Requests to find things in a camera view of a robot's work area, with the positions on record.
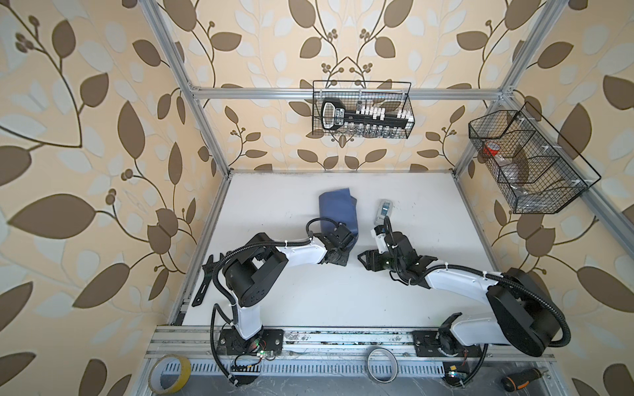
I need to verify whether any blue wrapping paper sheet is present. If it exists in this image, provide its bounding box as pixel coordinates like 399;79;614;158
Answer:
319;188;358;246

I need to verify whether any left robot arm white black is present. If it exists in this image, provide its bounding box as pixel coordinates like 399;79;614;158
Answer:
207;218;357;341

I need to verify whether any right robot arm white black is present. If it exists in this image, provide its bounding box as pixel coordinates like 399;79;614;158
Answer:
358;227;572;357

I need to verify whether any grey tape dispenser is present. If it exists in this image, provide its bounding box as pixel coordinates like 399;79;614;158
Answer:
374;200;393;225

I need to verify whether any black tool set in basket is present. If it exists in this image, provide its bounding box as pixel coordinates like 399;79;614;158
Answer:
317;98;414;130

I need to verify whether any black adjustable wrench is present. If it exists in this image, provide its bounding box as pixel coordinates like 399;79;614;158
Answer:
192;254;215;307

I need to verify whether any orange black screwdriver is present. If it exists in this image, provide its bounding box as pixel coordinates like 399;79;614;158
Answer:
500;368;543;392

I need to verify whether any yellow tape roll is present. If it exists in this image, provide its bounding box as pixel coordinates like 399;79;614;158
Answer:
148;355;193;395

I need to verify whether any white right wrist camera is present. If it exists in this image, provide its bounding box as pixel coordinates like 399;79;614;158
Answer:
372;226;387;254

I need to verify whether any grey ring on rail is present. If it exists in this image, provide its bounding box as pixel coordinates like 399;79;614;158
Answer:
366;346;400;384

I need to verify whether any back wall wire basket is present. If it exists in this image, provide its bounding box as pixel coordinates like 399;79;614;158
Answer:
311;79;415;140

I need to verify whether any wall wire basket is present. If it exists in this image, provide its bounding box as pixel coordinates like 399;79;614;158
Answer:
311;79;415;140
468;102;601;215

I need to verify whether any right wall wire basket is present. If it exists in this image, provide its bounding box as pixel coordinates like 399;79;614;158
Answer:
468;102;601;215

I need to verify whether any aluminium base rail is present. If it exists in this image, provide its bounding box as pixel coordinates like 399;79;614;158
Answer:
145;325;551;360

